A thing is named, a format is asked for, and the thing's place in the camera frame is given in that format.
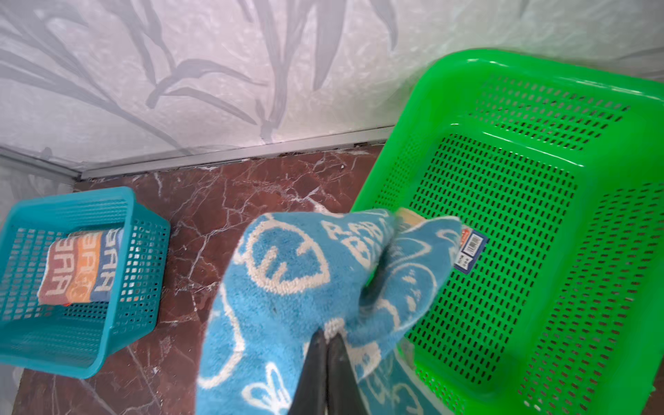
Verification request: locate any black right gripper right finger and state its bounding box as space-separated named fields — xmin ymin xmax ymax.
xmin=328 ymin=334 xmax=368 ymax=415

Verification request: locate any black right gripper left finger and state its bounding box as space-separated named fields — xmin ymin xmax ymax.
xmin=288 ymin=330 xmax=328 ymax=415

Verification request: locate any blue bunny towel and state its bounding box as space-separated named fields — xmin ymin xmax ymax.
xmin=195 ymin=209 xmax=465 ymax=414

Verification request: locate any orange beige lettered towel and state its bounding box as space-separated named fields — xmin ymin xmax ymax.
xmin=37 ymin=228 xmax=124 ymax=306

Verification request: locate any green plastic basket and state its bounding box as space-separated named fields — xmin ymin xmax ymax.
xmin=354 ymin=49 xmax=663 ymax=414

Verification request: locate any teal plastic basket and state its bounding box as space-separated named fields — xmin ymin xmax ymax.
xmin=1 ymin=187 xmax=170 ymax=379

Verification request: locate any aluminium frame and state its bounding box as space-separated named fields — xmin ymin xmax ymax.
xmin=1 ymin=126 xmax=394 ymax=182

